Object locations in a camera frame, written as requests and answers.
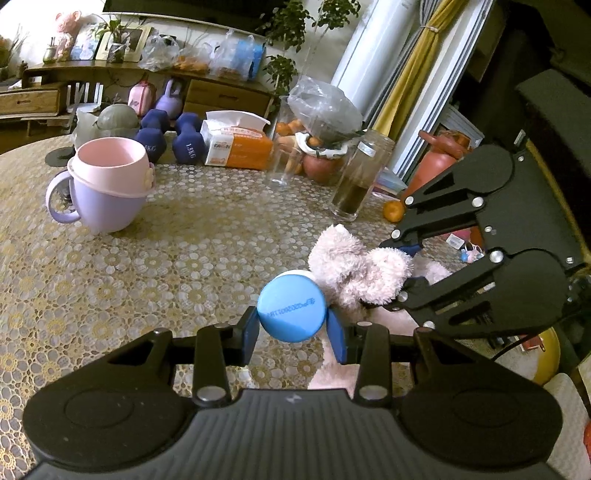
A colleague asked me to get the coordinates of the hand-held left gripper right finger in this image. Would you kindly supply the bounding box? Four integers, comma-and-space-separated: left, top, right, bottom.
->
325, 307, 467, 401

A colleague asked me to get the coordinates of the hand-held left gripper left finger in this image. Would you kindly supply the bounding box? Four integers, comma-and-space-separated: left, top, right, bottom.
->
110, 305, 263, 403

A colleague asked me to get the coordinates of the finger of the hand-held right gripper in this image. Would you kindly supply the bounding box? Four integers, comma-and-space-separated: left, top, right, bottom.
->
381, 166, 485, 254
383, 251, 505, 341

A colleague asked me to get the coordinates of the white bottle with blue cap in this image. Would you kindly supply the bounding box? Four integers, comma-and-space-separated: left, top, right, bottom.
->
257, 271, 327, 343

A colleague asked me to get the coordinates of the white plush toy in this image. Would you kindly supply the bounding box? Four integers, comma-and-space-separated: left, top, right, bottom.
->
307, 224, 455, 391

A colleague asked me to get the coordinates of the red thermos jug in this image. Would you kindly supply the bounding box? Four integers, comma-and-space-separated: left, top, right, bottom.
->
401, 130, 472, 205

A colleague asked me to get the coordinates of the small colourful toy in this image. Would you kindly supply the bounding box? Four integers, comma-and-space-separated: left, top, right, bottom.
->
459, 242, 486, 264

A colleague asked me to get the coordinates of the glass jar with dark liquid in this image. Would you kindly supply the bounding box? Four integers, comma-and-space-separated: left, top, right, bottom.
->
330, 129, 396, 221

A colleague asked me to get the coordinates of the red round pot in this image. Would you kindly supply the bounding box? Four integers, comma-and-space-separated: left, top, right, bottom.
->
302, 154, 346, 186

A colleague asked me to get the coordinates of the yellow curtain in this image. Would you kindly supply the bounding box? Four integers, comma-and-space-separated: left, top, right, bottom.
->
372, 0, 472, 139

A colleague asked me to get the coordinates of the grey plastic bag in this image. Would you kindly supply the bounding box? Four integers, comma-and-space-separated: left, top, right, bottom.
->
287, 76, 364, 145

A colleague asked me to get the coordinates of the clear tall glass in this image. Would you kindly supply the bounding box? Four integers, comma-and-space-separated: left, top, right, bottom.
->
268, 96, 306, 186

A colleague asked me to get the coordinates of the white cloth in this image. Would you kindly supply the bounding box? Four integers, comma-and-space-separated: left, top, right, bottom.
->
545, 371, 591, 467

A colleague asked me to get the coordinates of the orange tissue pack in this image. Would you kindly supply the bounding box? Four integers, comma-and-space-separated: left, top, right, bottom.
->
203, 111, 274, 169

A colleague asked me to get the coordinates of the purple cup with pink lid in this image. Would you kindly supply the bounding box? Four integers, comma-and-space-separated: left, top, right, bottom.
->
45, 140, 155, 233

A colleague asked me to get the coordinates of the blue dumbbell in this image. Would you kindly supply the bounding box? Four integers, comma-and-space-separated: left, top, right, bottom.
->
172, 114, 206, 164
135, 109, 174, 164

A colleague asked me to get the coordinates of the green potted plant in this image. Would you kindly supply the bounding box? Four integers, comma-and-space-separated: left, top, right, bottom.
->
259, 0, 349, 95

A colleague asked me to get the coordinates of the purple kettlebell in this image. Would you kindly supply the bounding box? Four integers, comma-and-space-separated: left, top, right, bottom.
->
154, 79, 186, 118

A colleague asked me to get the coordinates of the plastic bag with blue packet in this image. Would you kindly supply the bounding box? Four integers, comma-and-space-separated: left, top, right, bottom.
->
209, 30, 267, 80

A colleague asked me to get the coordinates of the grey-green round helmet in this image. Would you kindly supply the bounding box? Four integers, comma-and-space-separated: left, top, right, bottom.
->
97, 104, 140, 136

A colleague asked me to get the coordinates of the pink kettlebell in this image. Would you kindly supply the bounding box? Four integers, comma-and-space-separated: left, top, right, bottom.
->
128, 80, 157, 116

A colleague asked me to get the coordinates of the wooden cabinet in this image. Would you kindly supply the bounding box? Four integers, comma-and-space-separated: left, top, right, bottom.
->
0, 60, 278, 139

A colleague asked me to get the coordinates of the white stool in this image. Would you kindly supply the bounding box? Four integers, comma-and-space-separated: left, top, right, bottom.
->
66, 80, 105, 114

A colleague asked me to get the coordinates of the clear plastic bag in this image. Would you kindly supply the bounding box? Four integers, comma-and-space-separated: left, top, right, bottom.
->
139, 34, 182, 71

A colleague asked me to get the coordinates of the pink bear figure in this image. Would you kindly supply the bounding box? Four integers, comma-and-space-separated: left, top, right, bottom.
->
54, 11, 83, 61

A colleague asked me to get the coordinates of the wooden picture frame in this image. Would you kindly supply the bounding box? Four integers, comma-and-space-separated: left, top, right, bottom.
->
95, 25, 153, 63

